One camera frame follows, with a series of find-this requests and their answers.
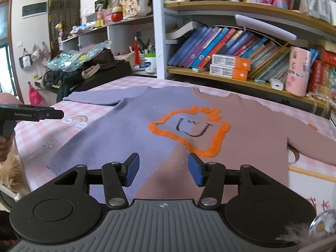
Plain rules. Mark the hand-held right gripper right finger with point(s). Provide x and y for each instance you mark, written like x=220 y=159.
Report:
x=195 y=170

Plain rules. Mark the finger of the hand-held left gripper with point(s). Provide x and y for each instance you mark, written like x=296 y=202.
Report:
x=50 y=115

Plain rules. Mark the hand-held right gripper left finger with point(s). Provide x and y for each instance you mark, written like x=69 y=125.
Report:
x=131 y=170

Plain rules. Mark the purple and brown sweater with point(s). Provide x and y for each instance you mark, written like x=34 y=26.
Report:
x=147 y=110

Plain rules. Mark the person's left hand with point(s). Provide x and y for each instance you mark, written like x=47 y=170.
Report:
x=4 y=149

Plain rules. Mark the pink bag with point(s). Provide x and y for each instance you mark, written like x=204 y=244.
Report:
x=35 y=95

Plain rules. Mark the dark green clothing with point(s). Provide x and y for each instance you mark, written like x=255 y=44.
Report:
x=65 y=84

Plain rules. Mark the beige fluffy cloth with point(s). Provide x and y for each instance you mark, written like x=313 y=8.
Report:
x=13 y=173

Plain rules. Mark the black case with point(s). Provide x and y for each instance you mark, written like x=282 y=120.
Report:
x=110 y=74

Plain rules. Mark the brown suede pouch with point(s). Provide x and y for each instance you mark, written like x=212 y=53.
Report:
x=105 y=57

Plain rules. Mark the dark wooden door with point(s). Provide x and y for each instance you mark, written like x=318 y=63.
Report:
x=64 y=13

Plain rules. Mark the white open side shelf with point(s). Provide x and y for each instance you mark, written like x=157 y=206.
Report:
x=115 y=34

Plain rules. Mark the white plastic jar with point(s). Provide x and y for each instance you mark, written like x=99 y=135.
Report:
x=150 y=65

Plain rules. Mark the grey electric panel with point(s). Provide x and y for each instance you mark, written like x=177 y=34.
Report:
x=34 y=8

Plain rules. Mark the pink spray bottle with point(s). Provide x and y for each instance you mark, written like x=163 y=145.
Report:
x=99 y=15

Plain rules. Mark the small pink box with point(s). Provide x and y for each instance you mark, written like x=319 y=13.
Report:
x=108 y=17

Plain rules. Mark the grey fur pompom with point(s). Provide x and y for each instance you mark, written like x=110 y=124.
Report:
x=294 y=236

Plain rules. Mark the white charger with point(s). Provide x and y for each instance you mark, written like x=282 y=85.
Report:
x=277 y=84

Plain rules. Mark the red round doll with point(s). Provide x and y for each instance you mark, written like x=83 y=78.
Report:
x=117 y=15

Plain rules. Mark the row of slanted children's books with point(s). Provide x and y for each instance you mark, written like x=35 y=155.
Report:
x=199 y=44

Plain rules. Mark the clear crystal ball charm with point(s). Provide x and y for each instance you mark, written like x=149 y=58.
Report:
x=321 y=223

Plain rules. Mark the white wooden bookshelf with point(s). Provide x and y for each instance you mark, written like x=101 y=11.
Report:
x=158 y=31

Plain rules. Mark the thick black-cover book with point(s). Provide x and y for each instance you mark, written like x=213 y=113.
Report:
x=183 y=30

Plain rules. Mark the white cartoon ornament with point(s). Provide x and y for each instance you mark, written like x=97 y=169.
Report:
x=135 y=2

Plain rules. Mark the pink sticker tumbler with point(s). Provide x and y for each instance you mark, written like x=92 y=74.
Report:
x=298 y=71

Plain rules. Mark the stack of magazines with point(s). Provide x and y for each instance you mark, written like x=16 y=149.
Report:
x=332 y=119

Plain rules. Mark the row of red spine books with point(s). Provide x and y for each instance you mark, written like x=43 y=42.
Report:
x=324 y=76

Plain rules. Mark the red thick book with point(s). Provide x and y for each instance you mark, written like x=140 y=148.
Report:
x=328 y=55

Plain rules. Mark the white pen holder box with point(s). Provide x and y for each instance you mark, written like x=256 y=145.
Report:
x=320 y=8

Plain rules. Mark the white wall switch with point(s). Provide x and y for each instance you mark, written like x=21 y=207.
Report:
x=88 y=10

